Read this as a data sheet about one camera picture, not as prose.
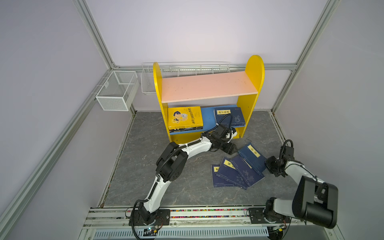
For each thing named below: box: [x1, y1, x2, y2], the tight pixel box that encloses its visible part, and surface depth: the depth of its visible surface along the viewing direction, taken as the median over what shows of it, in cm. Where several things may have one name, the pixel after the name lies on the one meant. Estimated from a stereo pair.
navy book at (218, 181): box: [211, 164, 236, 188], surface depth 87 cm
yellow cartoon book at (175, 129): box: [168, 126, 204, 133], surface depth 91 cm
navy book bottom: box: [215, 157, 250, 190], surface depth 88 cm
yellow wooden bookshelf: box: [153, 55, 265, 143], surface depth 78 cm
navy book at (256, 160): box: [237, 142, 267, 176], surface depth 95 cm
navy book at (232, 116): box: [213, 107, 246, 128], surface depth 98 cm
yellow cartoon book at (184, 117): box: [168, 106, 203, 130], surface depth 92 cm
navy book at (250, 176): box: [229, 154, 265, 187], surface depth 88 cm
